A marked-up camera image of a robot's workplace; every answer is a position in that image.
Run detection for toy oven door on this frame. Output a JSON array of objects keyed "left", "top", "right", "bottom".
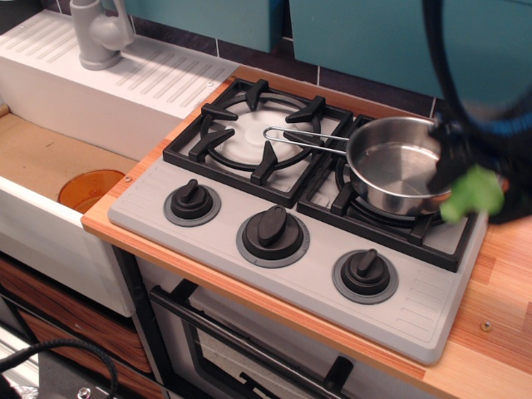
[{"left": 150, "top": 282, "right": 420, "bottom": 398}]

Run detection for black middle stove knob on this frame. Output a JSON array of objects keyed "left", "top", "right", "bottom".
[{"left": 236, "top": 205, "right": 310, "bottom": 268}]

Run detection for grey toy stove top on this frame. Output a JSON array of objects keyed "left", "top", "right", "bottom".
[{"left": 108, "top": 79, "right": 487, "bottom": 364}]

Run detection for stainless steel saucepan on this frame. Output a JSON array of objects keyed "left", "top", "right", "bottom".
[{"left": 263, "top": 116, "right": 451, "bottom": 217}]

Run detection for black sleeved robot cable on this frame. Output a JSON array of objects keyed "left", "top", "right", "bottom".
[{"left": 421, "top": 0, "right": 532, "bottom": 142}]

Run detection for black burner grate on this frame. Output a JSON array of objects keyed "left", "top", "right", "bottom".
[
  {"left": 297, "top": 116, "right": 480, "bottom": 272},
  {"left": 163, "top": 79, "right": 354, "bottom": 208}
]

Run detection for green plastic cauliflower toy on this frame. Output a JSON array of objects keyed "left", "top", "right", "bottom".
[{"left": 440, "top": 165, "right": 505, "bottom": 224}]

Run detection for black left burner grate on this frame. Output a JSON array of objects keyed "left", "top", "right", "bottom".
[{"left": 163, "top": 79, "right": 354, "bottom": 208}]

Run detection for black stove knob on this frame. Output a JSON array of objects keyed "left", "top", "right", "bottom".
[
  {"left": 332, "top": 249, "right": 399, "bottom": 305},
  {"left": 164, "top": 179, "right": 221, "bottom": 228},
  {"left": 236, "top": 205, "right": 310, "bottom": 268}
]

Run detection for wooden drawer fronts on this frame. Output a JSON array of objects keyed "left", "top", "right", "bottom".
[{"left": 1, "top": 254, "right": 164, "bottom": 398}]

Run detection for black right stove knob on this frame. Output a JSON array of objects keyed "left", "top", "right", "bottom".
[{"left": 332, "top": 249, "right": 399, "bottom": 305}]

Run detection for black right burner grate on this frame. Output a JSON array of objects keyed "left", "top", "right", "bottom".
[{"left": 297, "top": 116, "right": 480, "bottom": 272}]

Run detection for teal wall cabinet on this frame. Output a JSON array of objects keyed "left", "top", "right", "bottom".
[{"left": 126, "top": 1, "right": 531, "bottom": 106}]

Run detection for black braided cable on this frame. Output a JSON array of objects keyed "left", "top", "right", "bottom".
[{"left": 0, "top": 337, "right": 119, "bottom": 399}]

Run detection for black left stove knob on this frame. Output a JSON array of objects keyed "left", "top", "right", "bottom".
[{"left": 164, "top": 179, "right": 221, "bottom": 228}]

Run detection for white toy sink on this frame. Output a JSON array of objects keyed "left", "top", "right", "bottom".
[{"left": 1, "top": 11, "right": 236, "bottom": 317}]

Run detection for grey toy faucet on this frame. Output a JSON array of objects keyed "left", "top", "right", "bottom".
[{"left": 70, "top": 0, "right": 135, "bottom": 71}]

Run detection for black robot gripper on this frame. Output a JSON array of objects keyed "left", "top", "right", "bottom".
[{"left": 427, "top": 110, "right": 531, "bottom": 224}]

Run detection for orange plastic plate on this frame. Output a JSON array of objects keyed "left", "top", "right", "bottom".
[{"left": 57, "top": 169, "right": 125, "bottom": 214}]

